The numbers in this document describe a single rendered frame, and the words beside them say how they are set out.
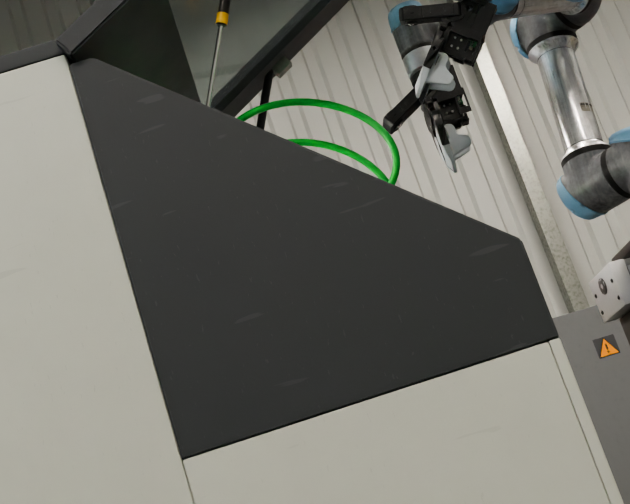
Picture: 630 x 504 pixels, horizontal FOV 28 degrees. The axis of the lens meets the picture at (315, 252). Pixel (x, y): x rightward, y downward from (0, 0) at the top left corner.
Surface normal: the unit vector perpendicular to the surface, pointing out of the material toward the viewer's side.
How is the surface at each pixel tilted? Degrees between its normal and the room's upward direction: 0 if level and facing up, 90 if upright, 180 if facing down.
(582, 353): 90
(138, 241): 90
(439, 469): 90
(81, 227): 90
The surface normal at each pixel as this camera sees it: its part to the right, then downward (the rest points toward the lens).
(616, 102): 0.09, -0.32
